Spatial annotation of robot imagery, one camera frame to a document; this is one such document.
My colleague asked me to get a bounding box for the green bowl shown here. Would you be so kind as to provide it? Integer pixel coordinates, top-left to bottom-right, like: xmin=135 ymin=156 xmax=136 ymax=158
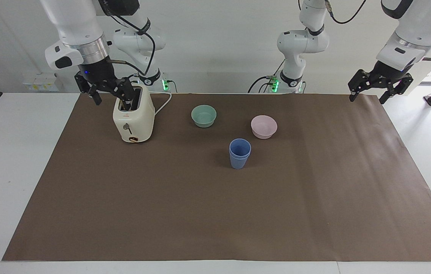
xmin=191 ymin=105 xmax=217 ymax=128

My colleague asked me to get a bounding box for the pink bowl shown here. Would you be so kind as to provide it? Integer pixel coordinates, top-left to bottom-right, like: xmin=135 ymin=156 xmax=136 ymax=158
xmin=251 ymin=115 xmax=278 ymax=140

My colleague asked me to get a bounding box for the white toaster cable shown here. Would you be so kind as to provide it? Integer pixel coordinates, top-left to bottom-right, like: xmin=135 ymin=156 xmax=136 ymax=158
xmin=154 ymin=92 xmax=172 ymax=116

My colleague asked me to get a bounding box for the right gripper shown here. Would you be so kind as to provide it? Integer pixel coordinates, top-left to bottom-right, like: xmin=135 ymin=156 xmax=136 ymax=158
xmin=74 ymin=56 xmax=137 ymax=112

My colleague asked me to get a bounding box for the cream toaster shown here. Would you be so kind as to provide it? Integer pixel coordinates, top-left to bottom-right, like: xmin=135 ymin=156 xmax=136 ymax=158
xmin=113 ymin=84 xmax=156 ymax=143

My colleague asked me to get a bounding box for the white socket strip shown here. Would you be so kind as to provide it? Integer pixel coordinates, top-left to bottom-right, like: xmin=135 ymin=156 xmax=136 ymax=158
xmin=22 ymin=73 xmax=59 ymax=92

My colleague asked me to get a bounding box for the blue cup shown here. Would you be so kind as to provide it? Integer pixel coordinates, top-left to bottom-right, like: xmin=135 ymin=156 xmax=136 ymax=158
xmin=229 ymin=138 xmax=252 ymax=158
xmin=229 ymin=151 xmax=251 ymax=170

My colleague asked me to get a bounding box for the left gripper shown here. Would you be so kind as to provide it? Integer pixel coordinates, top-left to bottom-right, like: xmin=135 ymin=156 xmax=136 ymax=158
xmin=348 ymin=61 xmax=414 ymax=105

